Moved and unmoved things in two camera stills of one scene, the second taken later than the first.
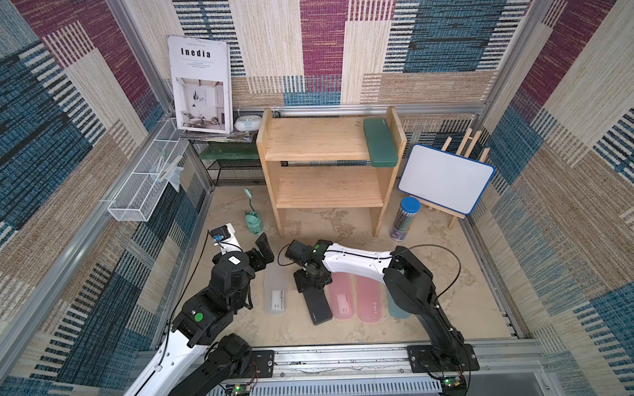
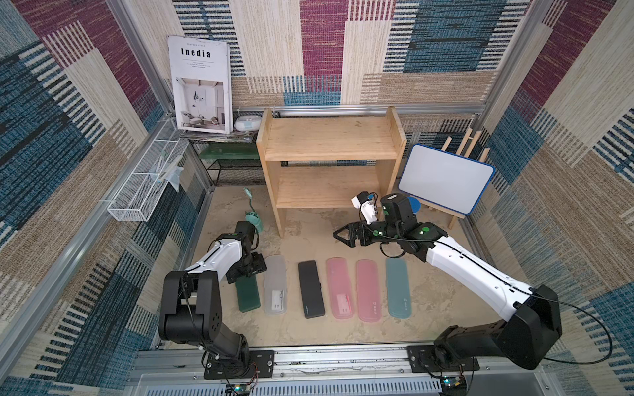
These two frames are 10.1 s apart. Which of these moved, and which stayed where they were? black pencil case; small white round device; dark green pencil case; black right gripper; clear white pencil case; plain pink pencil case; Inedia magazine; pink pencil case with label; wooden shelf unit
Moved: black right gripper; black pencil case; dark green pencil case
Stayed: wooden shelf unit; clear white pencil case; small white round device; Inedia magazine; plain pink pencil case; pink pencil case with label
